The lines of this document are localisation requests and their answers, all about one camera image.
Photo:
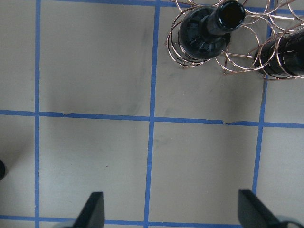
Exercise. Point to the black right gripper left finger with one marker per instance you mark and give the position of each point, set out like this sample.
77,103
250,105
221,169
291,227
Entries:
92,214

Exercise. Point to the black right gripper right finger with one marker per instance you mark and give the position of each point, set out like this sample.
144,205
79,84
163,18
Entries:
252,213

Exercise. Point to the dark wine bottle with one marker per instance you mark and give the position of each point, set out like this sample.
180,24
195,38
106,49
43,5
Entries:
206,31
2,170
289,59

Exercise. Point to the copper wire bottle basket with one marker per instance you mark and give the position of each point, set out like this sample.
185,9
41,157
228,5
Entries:
281,19

